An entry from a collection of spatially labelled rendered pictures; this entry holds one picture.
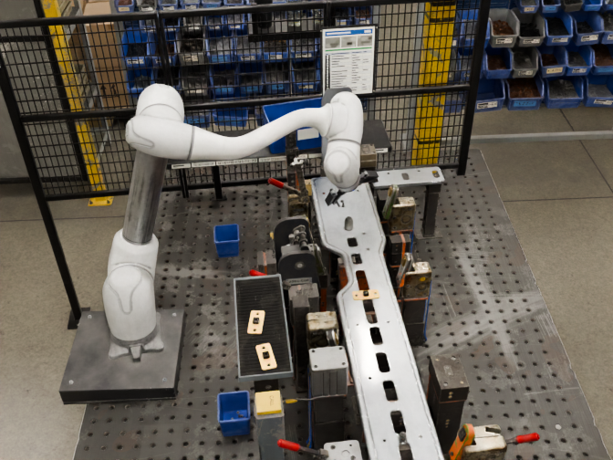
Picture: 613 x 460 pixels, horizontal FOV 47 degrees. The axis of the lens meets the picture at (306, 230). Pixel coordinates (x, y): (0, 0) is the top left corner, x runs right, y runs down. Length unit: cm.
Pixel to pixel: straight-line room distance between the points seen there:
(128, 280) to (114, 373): 31
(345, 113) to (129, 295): 89
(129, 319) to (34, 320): 151
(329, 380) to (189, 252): 115
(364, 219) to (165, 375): 87
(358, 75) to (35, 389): 200
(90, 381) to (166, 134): 86
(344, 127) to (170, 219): 115
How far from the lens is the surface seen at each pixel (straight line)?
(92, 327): 261
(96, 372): 246
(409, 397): 201
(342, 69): 293
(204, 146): 207
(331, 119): 219
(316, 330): 206
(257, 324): 195
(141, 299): 236
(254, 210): 309
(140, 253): 246
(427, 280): 232
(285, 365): 186
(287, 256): 212
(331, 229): 250
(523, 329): 266
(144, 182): 232
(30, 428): 340
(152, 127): 206
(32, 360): 366
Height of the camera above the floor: 258
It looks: 39 degrees down
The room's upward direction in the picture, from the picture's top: 1 degrees counter-clockwise
